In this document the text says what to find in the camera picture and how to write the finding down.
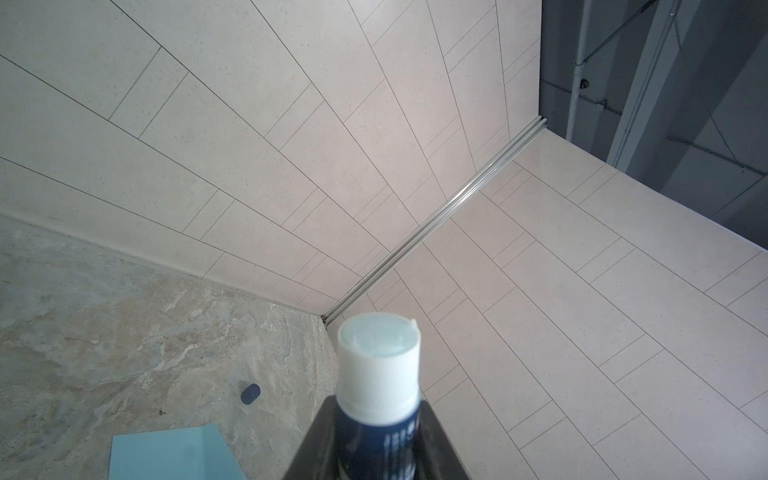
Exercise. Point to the dark blue glue stick cap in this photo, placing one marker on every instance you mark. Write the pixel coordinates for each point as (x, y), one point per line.
(250, 393)

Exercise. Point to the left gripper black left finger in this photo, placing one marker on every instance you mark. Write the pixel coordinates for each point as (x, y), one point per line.
(316, 457)

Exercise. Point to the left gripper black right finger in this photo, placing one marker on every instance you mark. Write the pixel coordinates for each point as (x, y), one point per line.
(436, 457)

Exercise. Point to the blue white glue stick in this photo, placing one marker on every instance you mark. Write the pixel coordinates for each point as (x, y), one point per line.
(377, 396)

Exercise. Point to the teal paper envelope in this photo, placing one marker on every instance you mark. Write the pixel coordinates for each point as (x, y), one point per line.
(186, 453)

